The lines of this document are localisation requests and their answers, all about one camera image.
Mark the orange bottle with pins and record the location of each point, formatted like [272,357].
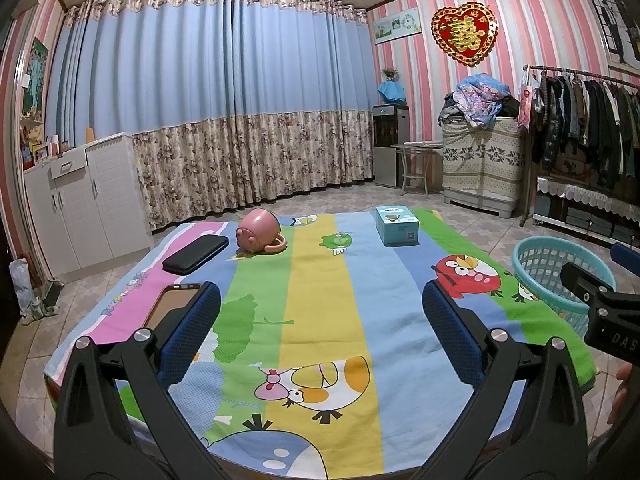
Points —
[89,136]

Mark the clothes rack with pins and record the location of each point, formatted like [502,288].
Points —
[526,185]

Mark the wall calendar picture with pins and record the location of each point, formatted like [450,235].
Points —
[395,25]

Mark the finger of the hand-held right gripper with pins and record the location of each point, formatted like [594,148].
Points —
[580,275]
[627,255]

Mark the blue bag on dispenser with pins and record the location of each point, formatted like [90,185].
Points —
[391,92]

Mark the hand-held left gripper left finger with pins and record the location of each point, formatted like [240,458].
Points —
[192,335]

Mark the wall poster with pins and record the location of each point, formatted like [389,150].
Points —
[36,75]

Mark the teal plastic basket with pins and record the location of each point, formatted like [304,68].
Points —
[545,260]

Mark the small potted plant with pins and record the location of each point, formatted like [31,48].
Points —
[389,74]

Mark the light blue tissue box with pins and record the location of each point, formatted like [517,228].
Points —
[397,227]

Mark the pile of bedding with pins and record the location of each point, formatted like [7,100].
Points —
[480,95]

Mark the white jar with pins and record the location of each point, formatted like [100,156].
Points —
[53,140]

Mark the clear plastic bag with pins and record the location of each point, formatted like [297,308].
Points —
[21,285]

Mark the phone in brown case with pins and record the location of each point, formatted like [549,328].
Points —
[170,305]

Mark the row of hanging clothes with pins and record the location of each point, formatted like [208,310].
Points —
[590,125]

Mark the framed black white picture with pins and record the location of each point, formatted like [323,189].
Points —
[612,25]

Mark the person's right hand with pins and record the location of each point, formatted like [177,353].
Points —
[627,390]

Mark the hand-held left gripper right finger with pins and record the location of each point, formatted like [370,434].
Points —
[450,330]

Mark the red heart wall decoration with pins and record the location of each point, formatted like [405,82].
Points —
[465,35]

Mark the small side table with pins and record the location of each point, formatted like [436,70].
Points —
[415,146]

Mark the blue floral curtain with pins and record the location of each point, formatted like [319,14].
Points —
[210,85]

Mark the pink hanging bag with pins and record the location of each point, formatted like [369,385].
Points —
[526,102]

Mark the grey water dispenser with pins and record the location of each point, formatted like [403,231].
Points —
[390,150]

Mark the black glasses case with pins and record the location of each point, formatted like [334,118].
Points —
[195,254]

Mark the low cabinet with lace cloth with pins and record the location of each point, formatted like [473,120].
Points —
[585,195]

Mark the white cabinet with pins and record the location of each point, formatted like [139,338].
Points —
[95,200]

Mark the photo frame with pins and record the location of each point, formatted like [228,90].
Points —
[41,151]

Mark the pink pig cup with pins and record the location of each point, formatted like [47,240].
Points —
[257,230]

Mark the grey slippers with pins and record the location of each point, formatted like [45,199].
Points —
[47,300]

